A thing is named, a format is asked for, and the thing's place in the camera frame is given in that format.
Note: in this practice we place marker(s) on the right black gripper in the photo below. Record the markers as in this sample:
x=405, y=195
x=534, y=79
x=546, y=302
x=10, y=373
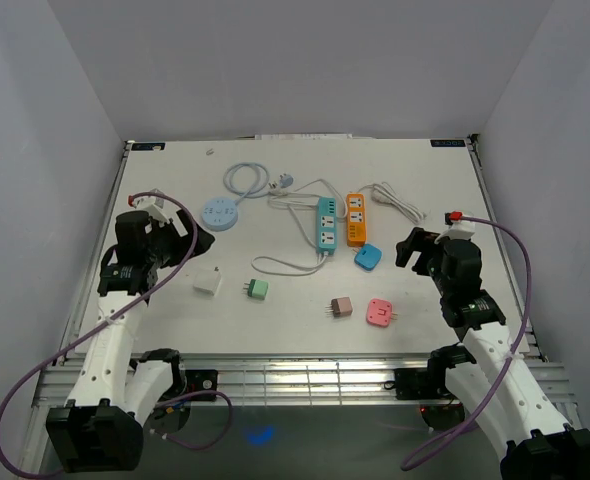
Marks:
x=421, y=241

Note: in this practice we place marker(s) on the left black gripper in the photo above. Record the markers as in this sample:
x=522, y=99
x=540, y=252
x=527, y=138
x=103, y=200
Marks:
x=182, y=242

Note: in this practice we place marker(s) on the round light blue power strip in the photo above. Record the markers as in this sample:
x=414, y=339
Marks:
x=220, y=214

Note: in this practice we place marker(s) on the white charger plug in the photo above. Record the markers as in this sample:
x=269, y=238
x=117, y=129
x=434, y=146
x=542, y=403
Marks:
x=207, y=281

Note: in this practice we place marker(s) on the green charger plug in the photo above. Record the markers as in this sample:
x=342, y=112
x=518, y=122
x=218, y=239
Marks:
x=256, y=289

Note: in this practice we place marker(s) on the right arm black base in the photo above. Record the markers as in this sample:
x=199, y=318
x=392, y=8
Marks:
x=420, y=384

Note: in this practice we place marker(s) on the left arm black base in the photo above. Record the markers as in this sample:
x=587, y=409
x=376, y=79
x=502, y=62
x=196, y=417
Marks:
x=204, y=381

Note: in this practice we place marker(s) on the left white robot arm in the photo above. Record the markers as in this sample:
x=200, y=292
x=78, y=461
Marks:
x=101, y=425

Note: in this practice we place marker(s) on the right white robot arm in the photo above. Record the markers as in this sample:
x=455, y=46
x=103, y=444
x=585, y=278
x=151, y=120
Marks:
x=485, y=373

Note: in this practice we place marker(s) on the blue flat plug adapter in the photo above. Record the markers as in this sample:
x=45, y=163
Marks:
x=368, y=257

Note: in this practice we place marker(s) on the pink flat plug adapter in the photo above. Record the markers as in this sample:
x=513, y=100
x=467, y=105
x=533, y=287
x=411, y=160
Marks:
x=380, y=313

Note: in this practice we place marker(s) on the brown charger plug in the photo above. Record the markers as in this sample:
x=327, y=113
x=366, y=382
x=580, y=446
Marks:
x=340, y=307

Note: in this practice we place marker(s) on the orange power strip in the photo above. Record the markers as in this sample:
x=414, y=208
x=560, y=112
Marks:
x=356, y=227

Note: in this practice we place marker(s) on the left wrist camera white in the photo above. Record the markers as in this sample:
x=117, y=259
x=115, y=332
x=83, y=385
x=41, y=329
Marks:
x=152, y=205

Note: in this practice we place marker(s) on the aluminium table frame rail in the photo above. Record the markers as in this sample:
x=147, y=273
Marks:
x=287, y=349

